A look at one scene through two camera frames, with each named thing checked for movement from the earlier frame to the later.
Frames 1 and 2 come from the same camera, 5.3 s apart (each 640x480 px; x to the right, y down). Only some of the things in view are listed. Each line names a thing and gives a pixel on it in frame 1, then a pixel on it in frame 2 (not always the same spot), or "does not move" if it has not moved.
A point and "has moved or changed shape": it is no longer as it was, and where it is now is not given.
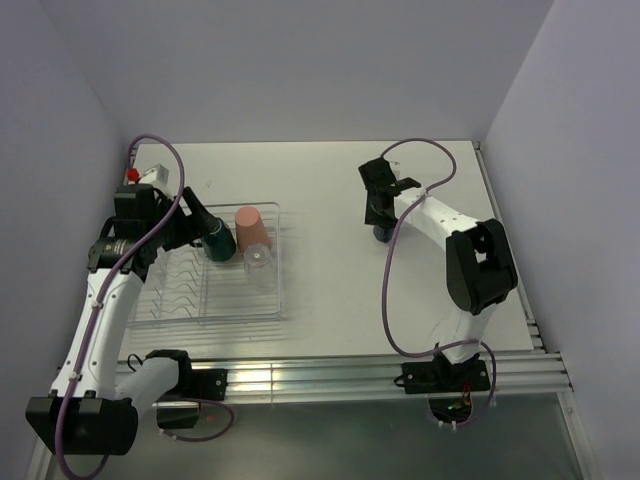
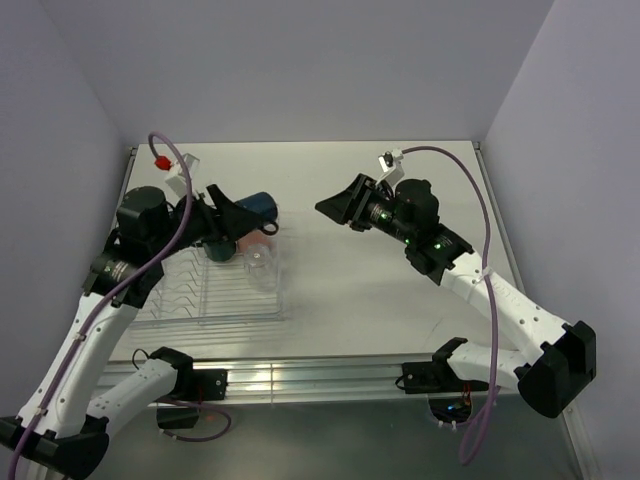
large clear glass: (260, 267) does not move
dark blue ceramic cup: (382, 233) has moved or changed shape
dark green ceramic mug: (220, 246) does not move
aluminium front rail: (321, 377) does not move
